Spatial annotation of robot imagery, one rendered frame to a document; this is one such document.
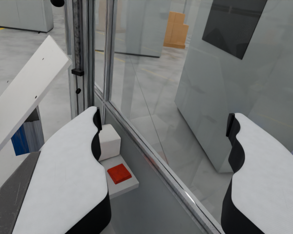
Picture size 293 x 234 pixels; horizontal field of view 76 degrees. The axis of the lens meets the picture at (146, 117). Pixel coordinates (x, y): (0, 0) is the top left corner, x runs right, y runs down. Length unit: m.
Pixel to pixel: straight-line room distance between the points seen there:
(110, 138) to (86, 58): 0.37
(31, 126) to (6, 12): 7.32
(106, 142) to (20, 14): 7.16
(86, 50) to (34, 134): 0.41
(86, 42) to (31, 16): 6.83
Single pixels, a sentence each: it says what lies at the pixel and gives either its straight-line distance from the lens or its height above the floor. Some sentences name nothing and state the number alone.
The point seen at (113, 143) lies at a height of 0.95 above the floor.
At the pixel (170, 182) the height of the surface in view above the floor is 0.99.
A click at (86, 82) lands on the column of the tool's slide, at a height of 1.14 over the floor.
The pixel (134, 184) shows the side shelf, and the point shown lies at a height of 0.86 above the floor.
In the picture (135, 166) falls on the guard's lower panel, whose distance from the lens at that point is 0.91.
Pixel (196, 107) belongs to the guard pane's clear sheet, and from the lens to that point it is 0.53.
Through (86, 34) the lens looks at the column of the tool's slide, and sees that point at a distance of 0.88.
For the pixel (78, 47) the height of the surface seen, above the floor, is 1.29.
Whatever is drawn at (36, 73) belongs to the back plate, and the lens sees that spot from 0.63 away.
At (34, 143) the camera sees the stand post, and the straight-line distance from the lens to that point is 0.73.
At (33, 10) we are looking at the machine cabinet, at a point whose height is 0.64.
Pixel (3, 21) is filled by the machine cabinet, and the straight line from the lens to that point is 8.02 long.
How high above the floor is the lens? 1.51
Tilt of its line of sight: 32 degrees down
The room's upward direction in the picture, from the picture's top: 11 degrees clockwise
